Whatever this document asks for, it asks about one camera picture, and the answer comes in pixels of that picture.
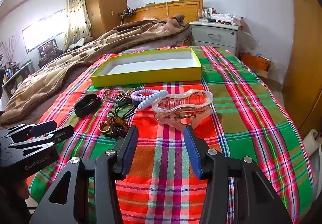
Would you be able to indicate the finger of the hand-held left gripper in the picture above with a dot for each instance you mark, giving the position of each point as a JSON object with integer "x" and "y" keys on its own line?
{"x": 44, "y": 127}
{"x": 64, "y": 133}

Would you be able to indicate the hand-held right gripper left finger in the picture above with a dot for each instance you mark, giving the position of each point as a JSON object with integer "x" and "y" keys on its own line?
{"x": 130, "y": 148}

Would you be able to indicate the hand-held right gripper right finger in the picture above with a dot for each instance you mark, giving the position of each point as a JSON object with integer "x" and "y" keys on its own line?
{"x": 191, "y": 148}

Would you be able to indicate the black wristband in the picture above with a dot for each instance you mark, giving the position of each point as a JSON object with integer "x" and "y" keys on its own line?
{"x": 83, "y": 108}

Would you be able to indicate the pink transparent hair claw clip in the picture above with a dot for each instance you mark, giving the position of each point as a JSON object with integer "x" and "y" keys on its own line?
{"x": 176, "y": 118}

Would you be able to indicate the yellow-green cardboard box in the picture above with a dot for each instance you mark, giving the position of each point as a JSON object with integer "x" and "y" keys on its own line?
{"x": 151, "y": 60}

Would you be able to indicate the white shelf unit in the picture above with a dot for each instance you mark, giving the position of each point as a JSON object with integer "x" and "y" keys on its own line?
{"x": 17, "y": 75}

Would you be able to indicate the plaid cloth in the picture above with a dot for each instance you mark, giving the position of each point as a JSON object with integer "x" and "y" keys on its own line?
{"x": 239, "y": 113}

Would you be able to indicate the rhinestone hair clip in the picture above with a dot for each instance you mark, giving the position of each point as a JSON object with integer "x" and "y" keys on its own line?
{"x": 137, "y": 88}

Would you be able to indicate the brown patterned blanket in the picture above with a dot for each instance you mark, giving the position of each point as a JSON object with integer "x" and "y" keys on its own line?
{"x": 63, "y": 68}

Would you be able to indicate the brown teddy bear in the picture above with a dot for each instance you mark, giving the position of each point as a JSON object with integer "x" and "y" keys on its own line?
{"x": 49, "y": 50}

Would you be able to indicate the window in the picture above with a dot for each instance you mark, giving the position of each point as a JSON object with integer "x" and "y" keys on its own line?
{"x": 42, "y": 32}

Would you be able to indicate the orange box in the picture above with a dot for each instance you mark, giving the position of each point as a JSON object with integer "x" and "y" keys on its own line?
{"x": 254, "y": 61}

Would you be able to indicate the white nightstand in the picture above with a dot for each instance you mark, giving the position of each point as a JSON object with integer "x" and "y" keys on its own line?
{"x": 213, "y": 37}

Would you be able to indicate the dotted curtain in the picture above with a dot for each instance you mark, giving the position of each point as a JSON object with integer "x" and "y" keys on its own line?
{"x": 75, "y": 12}

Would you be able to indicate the white paper roll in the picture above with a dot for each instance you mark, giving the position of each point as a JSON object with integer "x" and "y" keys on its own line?
{"x": 312, "y": 141}

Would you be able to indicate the clear drinking glass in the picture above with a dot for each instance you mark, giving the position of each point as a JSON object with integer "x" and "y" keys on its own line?
{"x": 202, "y": 15}

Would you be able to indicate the pile of small toiletries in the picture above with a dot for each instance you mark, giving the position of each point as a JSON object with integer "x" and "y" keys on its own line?
{"x": 226, "y": 17}

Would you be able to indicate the tall wooden wardrobe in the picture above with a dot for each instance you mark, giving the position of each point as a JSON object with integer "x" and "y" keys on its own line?
{"x": 105, "y": 0}

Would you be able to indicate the wooden bed headboard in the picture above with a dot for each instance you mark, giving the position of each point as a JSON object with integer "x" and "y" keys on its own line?
{"x": 176, "y": 9}

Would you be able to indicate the wooden door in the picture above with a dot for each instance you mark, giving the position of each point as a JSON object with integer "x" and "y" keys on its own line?
{"x": 307, "y": 50}

